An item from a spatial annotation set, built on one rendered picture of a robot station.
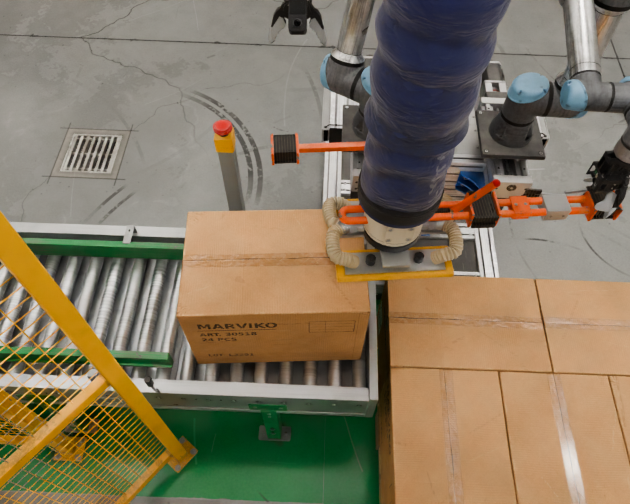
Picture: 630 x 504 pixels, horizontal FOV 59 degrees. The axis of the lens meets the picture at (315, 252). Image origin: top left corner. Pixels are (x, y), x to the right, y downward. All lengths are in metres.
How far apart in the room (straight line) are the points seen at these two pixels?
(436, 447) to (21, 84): 3.38
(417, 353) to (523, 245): 1.24
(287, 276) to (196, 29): 2.82
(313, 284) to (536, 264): 1.65
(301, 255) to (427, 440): 0.77
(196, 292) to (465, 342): 1.03
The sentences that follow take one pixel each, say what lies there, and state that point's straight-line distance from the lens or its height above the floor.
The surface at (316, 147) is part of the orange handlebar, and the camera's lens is 1.74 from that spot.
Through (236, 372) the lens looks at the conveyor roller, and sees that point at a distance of 2.11.
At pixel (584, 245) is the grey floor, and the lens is 3.35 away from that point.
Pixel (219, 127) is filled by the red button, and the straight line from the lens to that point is 2.10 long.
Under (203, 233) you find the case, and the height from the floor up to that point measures 0.95.
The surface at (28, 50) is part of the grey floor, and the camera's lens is 4.51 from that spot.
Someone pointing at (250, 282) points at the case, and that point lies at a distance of 1.80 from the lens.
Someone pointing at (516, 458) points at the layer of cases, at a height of 0.54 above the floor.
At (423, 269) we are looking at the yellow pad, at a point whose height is 1.13.
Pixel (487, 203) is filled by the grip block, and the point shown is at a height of 1.25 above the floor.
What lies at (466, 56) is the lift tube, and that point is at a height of 1.85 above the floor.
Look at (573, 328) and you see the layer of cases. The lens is 2.39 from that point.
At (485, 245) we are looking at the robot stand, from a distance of 2.86.
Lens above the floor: 2.51
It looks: 58 degrees down
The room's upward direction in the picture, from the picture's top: 1 degrees clockwise
